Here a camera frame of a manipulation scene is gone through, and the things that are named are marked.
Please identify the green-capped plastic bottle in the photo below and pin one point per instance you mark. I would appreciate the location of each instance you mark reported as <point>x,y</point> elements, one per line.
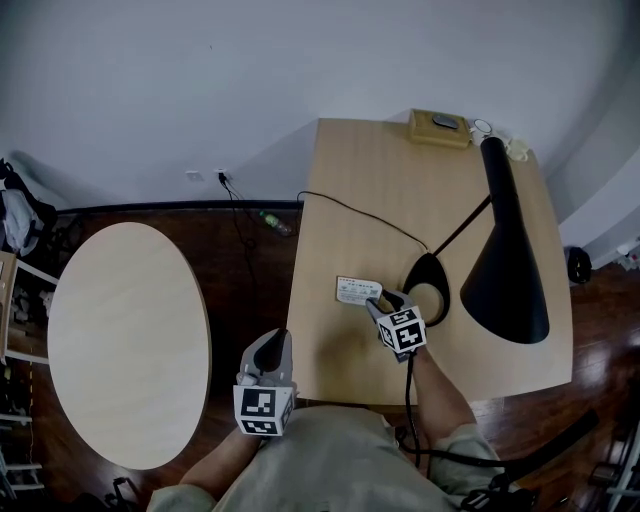
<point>275,223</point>

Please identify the person's right forearm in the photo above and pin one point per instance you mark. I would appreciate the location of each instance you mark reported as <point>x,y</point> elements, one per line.
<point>442,395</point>

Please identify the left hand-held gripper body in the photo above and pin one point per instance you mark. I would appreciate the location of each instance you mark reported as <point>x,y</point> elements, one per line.
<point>262,405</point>

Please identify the white wall socket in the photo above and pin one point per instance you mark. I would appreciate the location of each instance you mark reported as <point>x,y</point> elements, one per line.
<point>222,175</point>
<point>194,176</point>

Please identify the black chair with clothes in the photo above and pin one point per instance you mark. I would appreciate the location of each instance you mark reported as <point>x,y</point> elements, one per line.
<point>20,215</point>

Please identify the white wooden shelf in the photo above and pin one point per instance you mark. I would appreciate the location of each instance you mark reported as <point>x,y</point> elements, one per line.
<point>15,310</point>

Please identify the person's left forearm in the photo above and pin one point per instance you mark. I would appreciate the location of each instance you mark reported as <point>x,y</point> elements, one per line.
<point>220,465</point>

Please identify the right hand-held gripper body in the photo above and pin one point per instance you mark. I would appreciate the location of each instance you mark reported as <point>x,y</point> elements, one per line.
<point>402,332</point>

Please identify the black desk lamp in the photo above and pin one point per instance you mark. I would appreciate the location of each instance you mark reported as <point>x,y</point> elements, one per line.
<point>505,260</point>

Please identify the white card stand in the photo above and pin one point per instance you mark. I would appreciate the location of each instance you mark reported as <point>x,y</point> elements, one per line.
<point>356,290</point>

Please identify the black round bag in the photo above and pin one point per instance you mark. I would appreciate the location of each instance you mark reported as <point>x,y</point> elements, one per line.
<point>580,265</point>

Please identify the yellow wooden tray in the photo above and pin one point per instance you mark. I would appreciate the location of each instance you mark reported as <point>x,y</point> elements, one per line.
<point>425,135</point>

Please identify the cream crumpled object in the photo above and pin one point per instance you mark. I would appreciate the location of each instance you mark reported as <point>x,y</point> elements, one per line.
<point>518,149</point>

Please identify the dark oval device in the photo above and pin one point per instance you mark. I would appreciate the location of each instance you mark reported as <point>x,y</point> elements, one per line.
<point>444,121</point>

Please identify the metal rack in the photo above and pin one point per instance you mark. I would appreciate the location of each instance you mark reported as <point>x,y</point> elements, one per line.
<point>15,450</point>

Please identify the person's grey shirt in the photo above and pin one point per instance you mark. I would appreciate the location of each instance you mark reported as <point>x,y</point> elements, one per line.
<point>330,465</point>

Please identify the round light wooden table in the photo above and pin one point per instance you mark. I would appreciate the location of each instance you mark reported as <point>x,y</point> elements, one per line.
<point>127,345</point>

